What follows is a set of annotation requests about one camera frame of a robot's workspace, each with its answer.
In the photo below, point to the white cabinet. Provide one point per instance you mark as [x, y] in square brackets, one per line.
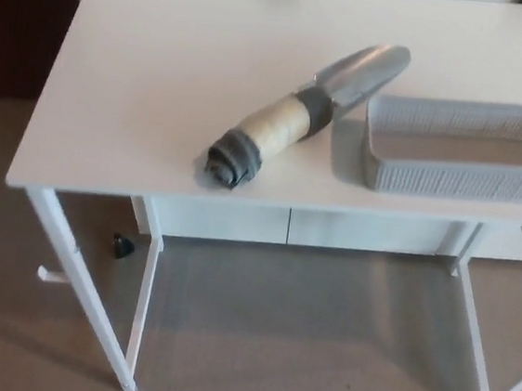
[221, 219]

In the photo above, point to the dark brown door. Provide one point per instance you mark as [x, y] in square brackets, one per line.
[18, 16]

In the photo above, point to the black door stop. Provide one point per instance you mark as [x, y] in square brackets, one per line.
[122, 247]

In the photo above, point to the grey mesh container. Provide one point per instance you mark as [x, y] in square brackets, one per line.
[454, 180]

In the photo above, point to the white desk with metal legs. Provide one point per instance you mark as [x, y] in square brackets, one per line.
[161, 77]

